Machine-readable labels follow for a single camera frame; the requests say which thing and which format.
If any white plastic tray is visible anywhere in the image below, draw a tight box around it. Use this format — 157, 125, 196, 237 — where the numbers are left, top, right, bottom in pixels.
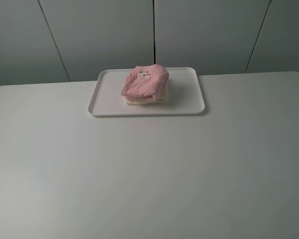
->
88, 67, 205, 117

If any pink towel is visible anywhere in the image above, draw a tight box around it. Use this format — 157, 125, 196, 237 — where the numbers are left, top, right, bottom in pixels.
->
121, 64, 169, 101

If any white towel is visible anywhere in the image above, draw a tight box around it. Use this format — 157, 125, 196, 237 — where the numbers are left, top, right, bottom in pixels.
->
126, 86, 169, 106

